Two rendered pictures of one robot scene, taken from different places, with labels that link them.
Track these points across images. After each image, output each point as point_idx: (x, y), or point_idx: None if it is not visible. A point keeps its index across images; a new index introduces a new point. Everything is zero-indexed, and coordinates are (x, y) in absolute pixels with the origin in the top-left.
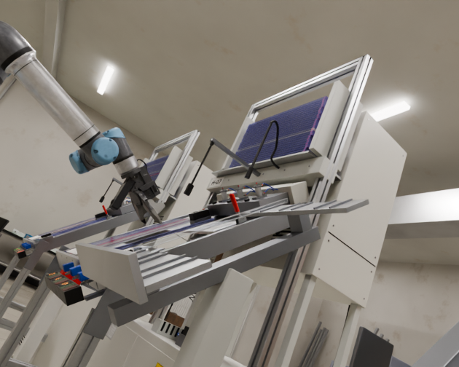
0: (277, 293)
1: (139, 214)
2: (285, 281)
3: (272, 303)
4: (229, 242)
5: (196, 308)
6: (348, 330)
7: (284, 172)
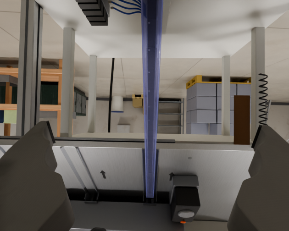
0: (25, 98)
1: (260, 160)
2: (18, 112)
3: (28, 85)
4: None
5: (252, 70)
6: (89, 112)
7: None
